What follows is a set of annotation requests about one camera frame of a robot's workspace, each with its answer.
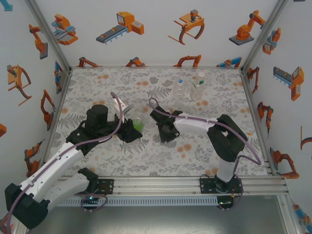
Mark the clear bottle wide green label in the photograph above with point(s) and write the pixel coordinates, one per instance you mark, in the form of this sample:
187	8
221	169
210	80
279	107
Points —
139	125

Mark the clear unlabelled plastic bottle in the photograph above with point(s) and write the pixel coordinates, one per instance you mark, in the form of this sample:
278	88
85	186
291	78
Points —
180	90

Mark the clear bottle thin green label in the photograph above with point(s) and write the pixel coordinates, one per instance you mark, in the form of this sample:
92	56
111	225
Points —
198	91

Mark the plain white bottle cap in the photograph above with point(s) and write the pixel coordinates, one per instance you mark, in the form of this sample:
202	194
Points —
201	74

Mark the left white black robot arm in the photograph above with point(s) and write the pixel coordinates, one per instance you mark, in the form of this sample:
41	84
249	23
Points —
53	165

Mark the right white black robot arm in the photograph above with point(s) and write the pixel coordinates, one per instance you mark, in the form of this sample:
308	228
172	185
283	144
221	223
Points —
195	124

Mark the floral patterned table cover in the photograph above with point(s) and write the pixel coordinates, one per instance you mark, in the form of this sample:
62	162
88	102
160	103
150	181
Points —
156	165

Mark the small controller circuit board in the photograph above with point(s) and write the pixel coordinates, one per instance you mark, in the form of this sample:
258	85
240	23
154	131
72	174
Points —
91	198
225	201

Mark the aluminium frame side rail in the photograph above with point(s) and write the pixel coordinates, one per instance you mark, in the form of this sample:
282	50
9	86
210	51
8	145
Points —
258	122
58	109

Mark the wide aluminium base rail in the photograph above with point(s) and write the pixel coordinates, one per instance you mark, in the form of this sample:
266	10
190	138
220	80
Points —
156	186

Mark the aluminium frame post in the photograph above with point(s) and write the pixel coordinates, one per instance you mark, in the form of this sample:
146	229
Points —
48	36
263	36

